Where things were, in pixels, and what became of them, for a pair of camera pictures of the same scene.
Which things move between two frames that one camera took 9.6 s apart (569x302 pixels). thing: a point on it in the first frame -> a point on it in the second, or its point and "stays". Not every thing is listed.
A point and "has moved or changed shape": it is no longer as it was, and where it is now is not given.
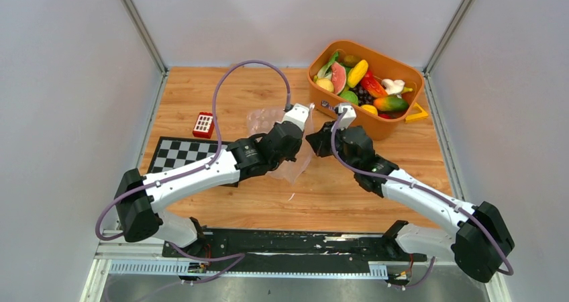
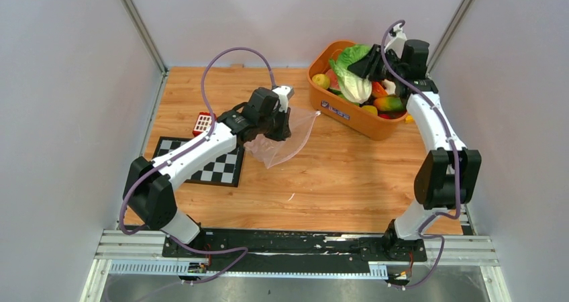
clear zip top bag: [261, 121] has moved or changed shape
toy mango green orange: [390, 103] stays
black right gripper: [320, 139] -> [367, 67]
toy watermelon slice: [339, 77] stays
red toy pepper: [374, 85] stays
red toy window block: [204, 125] stays
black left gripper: [292, 158] -> [285, 131]
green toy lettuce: [326, 72] -> [352, 86]
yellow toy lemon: [370, 108] stays
